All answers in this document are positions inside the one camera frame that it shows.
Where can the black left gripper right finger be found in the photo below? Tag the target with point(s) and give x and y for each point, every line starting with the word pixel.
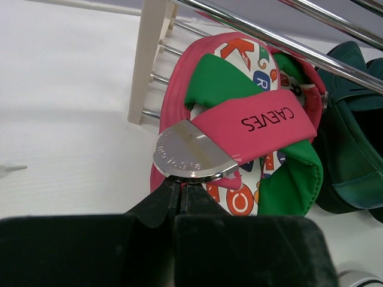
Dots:
pixel 213 248

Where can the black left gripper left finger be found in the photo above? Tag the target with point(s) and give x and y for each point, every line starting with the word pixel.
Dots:
pixel 128 249

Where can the pink slipper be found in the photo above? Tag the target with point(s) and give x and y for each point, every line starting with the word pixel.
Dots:
pixel 262 107

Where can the cream shoe shelf chrome bars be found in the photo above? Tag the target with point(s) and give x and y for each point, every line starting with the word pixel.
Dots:
pixel 158 16

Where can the left red canvas sneaker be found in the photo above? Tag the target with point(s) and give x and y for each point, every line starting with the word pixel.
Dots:
pixel 356 278

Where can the right black canvas sneaker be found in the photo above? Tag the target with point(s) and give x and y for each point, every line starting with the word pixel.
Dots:
pixel 6 170

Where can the left dark green loafer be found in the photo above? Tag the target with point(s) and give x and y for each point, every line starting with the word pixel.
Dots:
pixel 349 145

